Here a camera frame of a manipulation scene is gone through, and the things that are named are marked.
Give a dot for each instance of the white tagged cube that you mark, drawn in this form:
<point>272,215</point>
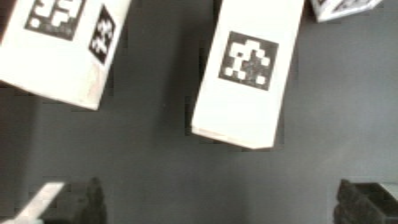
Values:
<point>59,36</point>
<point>331,9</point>

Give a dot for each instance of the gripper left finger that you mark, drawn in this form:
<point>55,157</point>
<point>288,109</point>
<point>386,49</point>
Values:
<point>68,203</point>

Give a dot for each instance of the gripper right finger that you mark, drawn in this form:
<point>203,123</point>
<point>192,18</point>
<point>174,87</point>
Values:
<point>366,204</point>

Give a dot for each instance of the white tagged cube right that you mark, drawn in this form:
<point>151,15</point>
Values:
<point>331,9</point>

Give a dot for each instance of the white chair leg block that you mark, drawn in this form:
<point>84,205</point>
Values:
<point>242,87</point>

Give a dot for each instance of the white tagged cube left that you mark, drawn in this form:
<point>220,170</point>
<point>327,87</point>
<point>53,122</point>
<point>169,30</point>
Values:
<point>59,36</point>

